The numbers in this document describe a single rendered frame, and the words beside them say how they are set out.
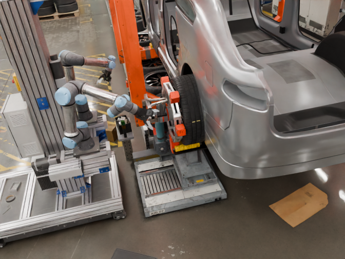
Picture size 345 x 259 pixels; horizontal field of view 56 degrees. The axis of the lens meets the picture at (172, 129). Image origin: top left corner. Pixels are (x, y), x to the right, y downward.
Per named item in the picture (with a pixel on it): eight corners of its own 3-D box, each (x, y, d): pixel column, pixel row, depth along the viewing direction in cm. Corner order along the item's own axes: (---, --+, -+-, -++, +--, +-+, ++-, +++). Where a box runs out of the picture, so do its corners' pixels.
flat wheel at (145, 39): (165, 45, 640) (164, 34, 627) (144, 57, 598) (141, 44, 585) (140, 41, 675) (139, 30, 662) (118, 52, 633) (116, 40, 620)
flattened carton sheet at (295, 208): (333, 201, 311) (334, 199, 309) (293, 228, 290) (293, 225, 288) (307, 183, 334) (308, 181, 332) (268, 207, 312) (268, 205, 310)
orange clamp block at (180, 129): (183, 129, 290) (186, 135, 282) (175, 131, 289) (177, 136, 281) (183, 123, 286) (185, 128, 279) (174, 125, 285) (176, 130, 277)
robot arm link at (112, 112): (118, 112, 241) (128, 106, 235) (111, 120, 232) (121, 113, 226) (111, 104, 239) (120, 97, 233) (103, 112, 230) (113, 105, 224)
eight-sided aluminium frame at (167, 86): (184, 151, 303) (179, 99, 273) (177, 152, 302) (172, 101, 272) (171, 122, 347) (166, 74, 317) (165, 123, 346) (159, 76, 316)
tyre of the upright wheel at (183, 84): (208, 154, 318) (214, 107, 268) (185, 159, 315) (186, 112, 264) (190, 107, 360) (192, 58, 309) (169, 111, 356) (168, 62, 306)
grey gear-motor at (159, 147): (193, 159, 370) (192, 134, 351) (157, 167, 364) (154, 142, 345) (189, 150, 385) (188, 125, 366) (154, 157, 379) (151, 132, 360)
